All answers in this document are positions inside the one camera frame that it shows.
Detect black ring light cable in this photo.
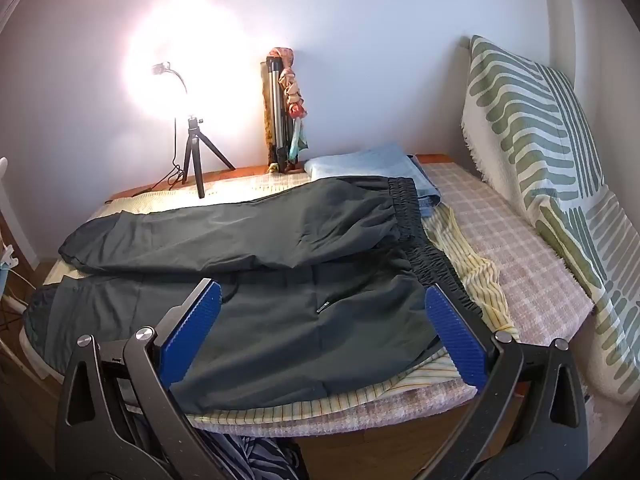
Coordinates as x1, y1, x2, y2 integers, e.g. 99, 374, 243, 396
102, 115, 201, 206

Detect folded silver tripod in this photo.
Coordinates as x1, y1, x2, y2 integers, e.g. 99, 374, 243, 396
260, 58, 296, 173

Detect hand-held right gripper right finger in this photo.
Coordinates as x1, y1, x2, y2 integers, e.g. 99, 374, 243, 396
424, 282, 588, 480

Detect green patterned white pillow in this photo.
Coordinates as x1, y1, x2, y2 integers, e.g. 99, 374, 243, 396
460, 35, 640, 406

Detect folded light blue jeans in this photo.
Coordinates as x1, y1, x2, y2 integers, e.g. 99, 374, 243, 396
304, 144, 443, 218

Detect ring light on black tripod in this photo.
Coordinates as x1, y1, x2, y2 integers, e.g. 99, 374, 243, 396
122, 0, 251, 200

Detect colourful patterned scarf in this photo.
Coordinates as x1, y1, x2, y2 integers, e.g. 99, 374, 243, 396
269, 47, 310, 173

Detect white cable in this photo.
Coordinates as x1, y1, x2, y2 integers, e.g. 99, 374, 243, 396
2, 267, 33, 316

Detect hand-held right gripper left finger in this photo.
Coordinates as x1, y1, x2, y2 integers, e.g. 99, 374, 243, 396
55, 279, 223, 480

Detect pink checked blanket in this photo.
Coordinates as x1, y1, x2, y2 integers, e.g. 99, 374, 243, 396
20, 157, 596, 441

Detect dark grey pants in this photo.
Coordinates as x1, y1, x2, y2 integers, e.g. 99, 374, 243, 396
22, 175, 486, 411

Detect zebra print clothing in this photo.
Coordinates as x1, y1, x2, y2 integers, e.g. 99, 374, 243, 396
200, 432, 311, 480

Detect beige ribbed mattress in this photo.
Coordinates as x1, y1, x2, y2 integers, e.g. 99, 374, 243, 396
47, 170, 521, 426

